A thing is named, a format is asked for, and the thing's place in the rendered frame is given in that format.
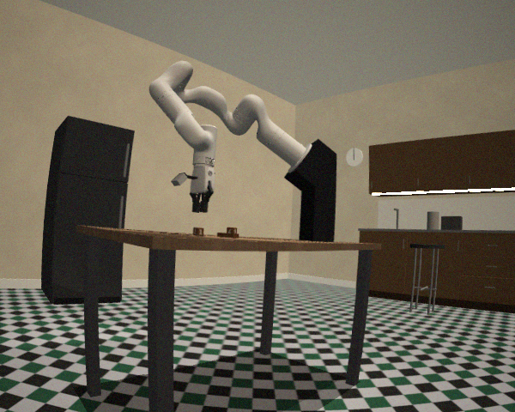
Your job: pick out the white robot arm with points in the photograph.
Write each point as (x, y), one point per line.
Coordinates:
(171, 98)

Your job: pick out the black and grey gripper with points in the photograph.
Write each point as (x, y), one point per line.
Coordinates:
(206, 180)

